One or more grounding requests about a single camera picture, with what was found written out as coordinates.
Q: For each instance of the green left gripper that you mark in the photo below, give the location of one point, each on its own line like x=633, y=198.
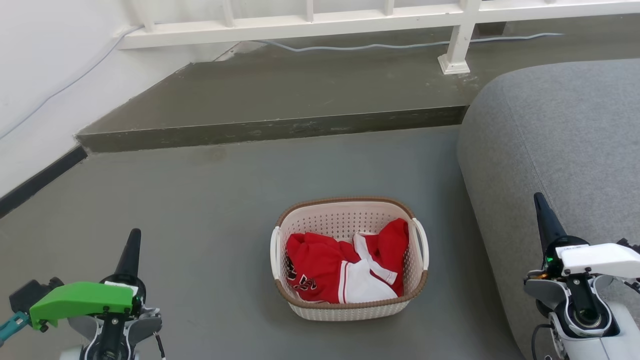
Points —
x=80, y=300

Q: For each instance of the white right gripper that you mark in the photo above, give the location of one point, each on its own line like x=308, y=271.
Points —
x=600, y=260

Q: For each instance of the cream perforated laundry basket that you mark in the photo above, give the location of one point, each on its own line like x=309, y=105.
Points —
x=345, y=217

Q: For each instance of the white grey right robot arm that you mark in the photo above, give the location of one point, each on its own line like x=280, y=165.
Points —
x=547, y=292

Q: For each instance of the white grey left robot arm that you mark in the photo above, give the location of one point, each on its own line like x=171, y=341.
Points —
x=142, y=327

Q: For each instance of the grey fabric sofa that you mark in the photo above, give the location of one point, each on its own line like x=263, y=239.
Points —
x=555, y=135

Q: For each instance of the black baseboard strip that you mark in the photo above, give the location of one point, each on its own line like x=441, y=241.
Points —
x=42, y=179

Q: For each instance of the red and white jersey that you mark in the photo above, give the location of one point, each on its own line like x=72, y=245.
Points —
x=320, y=260

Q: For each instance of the raised concrete step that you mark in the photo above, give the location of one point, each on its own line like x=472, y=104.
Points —
x=300, y=90

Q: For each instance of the white wooden railing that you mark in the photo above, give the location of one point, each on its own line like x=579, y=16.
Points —
x=300, y=25

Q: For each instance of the black camera box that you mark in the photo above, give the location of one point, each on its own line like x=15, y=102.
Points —
x=27, y=295

